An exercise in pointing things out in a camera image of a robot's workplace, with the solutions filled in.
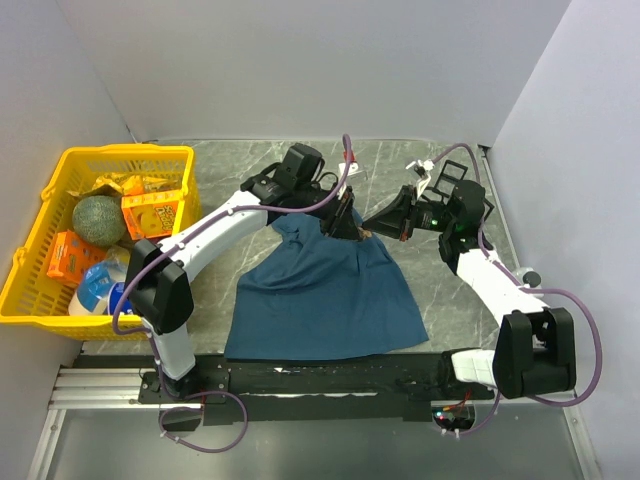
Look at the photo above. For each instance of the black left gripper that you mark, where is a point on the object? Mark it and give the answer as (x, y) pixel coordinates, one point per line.
(340, 222)

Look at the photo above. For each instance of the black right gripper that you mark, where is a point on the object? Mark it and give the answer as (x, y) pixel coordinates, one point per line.
(398, 219)

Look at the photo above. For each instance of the blue t-shirt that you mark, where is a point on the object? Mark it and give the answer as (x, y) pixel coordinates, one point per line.
(317, 298)

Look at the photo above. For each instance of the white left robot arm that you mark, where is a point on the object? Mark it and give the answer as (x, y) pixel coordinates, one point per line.
(160, 275)

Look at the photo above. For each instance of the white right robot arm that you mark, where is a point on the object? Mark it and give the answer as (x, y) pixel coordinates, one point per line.
(535, 350)

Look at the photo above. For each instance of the white webcam device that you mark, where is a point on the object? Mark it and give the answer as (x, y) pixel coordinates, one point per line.
(528, 277)

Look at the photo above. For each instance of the orange cracker box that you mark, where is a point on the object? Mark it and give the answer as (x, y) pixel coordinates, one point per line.
(150, 215)

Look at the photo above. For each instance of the yellow snack bag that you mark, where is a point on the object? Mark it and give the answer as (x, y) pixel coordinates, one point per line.
(118, 185)

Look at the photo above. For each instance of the green melon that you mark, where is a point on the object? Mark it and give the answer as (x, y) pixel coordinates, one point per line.
(99, 221)

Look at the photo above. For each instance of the white blue bottle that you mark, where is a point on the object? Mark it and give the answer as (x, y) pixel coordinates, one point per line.
(90, 297)

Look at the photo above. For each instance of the orange snack box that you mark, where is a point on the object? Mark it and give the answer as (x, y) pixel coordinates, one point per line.
(71, 257)

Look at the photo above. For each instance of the yellow plastic basket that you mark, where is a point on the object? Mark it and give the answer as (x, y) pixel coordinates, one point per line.
(29, 296)

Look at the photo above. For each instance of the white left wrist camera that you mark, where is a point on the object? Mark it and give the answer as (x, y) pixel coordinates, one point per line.
(353, 172)

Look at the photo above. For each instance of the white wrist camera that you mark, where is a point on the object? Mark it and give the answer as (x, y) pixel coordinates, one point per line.
(423, 169)
(353, 172)

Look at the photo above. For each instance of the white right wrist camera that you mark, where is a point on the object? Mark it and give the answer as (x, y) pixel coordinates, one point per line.
(423, 169)

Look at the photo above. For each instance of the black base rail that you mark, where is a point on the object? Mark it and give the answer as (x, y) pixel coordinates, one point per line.
(403, 386)

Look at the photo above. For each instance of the aluminium frame rail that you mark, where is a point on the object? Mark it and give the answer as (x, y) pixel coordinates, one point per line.
(118, 388)

